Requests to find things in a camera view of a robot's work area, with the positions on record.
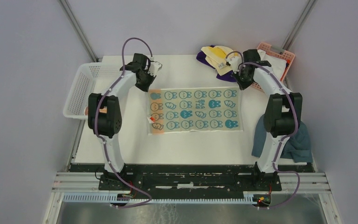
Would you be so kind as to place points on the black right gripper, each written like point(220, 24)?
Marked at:
point(242, 85)

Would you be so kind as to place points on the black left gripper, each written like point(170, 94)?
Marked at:
point(145, 87)

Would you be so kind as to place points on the white plastic basket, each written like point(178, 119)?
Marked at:
point(90, 78)

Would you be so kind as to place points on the teal bunny pattern towel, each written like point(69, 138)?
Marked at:
point(215, 109)

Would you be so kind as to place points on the cream rabbit text towel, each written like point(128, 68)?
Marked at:
point(86, 111)

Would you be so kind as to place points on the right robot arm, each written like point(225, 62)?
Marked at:
point(282, 116)

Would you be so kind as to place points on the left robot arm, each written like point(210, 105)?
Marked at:
point(105, 109)

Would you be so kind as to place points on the purple cloth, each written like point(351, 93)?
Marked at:
point(201, 57)

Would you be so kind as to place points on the white cloth in basket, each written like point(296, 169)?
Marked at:
point(278, 65)

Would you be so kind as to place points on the yellow cloth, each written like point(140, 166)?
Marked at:
point(216, 57)

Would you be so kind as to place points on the pink plastic basket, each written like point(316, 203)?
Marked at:
point(279, 53)

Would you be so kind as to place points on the dark teal cloth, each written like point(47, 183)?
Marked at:
point(297, 148)

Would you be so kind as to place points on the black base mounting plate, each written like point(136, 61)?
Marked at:
point(137, 181)

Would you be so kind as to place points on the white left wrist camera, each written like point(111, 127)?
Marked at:
point(154, 68)

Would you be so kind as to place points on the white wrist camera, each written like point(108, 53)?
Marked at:
point(154, 68)
point(234, 63)

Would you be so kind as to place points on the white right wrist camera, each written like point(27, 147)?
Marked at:
point(234, 63)

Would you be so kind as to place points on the white toothed cable rail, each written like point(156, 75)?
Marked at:
point(118, 198)

